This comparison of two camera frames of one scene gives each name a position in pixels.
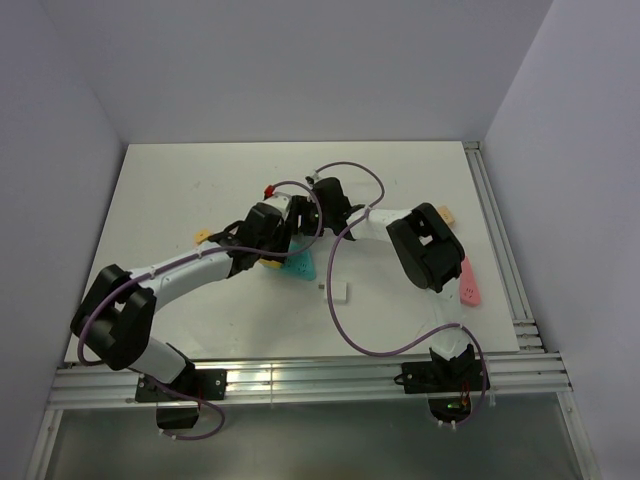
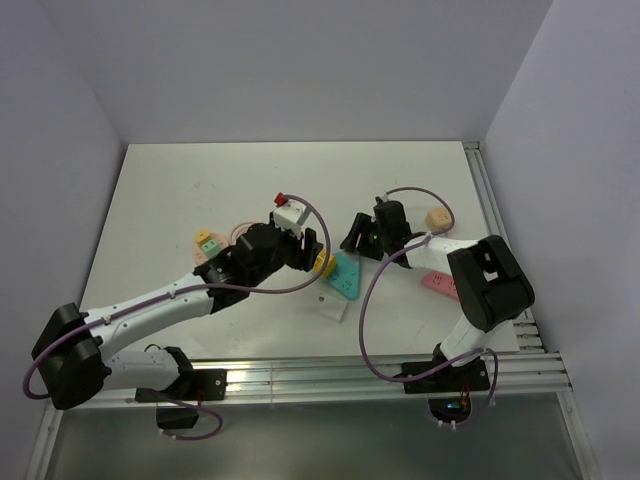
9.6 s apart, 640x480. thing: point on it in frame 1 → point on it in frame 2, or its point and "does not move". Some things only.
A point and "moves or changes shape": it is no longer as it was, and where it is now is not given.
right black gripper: x=301 y=206 → x=363 y=223
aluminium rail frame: x=532 y=379 does not move
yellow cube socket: x=270 y=263 moves or changes shape
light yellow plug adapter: x=201 y=236 does not move
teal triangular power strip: x=300 y=265 moves or changes shape
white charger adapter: x=339 y=291 → x=332 y=307
